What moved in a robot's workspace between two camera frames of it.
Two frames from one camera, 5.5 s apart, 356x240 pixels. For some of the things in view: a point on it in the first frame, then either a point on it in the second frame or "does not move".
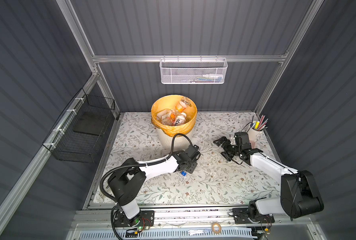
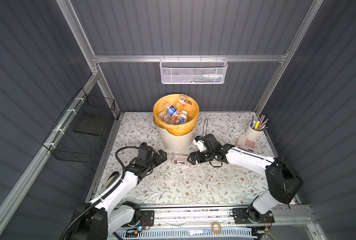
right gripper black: x=224 y=146 -> x=197 y=154
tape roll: x=213 y=229 does not move
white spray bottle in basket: x=209 y=77 does not move
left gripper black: x=192 y=168 -> x=162 y=156
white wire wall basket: x=193 y=71 does not move
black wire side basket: x=78 y=135 does not move
